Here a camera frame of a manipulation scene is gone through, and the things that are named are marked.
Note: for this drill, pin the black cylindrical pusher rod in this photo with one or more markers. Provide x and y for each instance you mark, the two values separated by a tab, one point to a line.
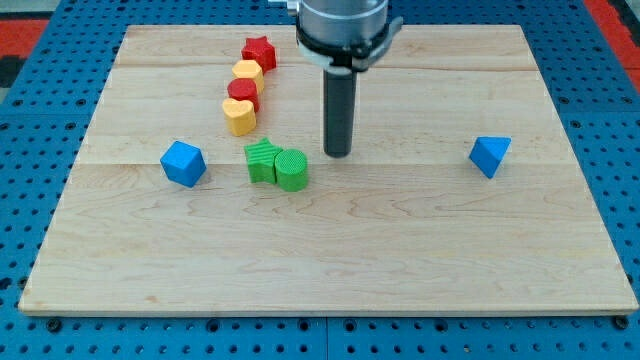
339	95

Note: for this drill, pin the red star block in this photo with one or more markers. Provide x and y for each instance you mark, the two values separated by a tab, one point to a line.
260	50

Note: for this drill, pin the green star block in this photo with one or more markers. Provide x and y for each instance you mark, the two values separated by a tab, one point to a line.
260	159

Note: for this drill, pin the green cylinder block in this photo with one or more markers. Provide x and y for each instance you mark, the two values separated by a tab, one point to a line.
291	169

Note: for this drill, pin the yellow hexagon block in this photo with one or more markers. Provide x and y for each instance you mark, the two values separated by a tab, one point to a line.
249	69

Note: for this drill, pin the red cylinder block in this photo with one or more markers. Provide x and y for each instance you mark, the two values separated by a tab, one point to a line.
242	89

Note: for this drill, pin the yellow heart block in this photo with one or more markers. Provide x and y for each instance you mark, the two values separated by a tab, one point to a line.
239	115

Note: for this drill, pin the blue triangle block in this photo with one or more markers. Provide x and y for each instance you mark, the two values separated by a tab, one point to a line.
488	152

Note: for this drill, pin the wooden board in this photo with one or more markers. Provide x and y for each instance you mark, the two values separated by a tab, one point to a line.
406	225

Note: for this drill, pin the blue cube block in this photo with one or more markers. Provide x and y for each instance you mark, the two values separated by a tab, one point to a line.
183	163

